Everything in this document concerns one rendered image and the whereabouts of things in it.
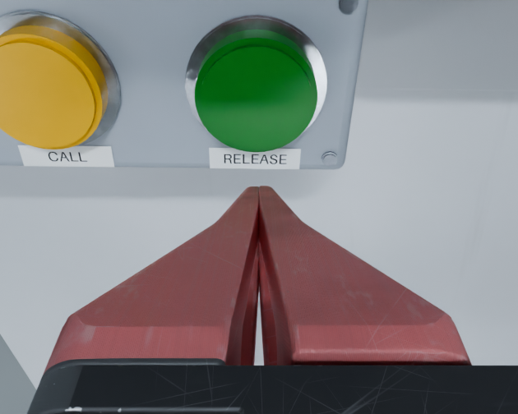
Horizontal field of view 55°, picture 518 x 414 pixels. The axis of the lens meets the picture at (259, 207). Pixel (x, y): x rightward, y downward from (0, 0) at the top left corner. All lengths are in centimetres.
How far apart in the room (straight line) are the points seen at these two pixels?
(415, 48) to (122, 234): 22
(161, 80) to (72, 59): 3
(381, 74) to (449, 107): 5
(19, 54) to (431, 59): 20
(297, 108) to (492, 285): 28
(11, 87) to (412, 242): 27
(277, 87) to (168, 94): 4
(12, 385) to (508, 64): 211
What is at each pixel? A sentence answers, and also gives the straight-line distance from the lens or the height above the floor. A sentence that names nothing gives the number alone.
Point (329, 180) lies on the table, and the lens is 32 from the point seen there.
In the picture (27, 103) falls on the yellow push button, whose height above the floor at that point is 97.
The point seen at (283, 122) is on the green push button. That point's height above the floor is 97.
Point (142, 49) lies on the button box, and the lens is 17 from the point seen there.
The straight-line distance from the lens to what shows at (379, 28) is 28.
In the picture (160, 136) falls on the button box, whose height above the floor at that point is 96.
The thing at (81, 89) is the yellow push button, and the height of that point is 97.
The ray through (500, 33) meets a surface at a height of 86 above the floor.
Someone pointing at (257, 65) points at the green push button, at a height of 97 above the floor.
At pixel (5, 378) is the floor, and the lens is 222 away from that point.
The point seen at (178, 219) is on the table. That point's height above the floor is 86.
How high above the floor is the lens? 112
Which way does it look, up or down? 53 degrees down
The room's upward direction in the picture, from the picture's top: 179 degrees clockwise
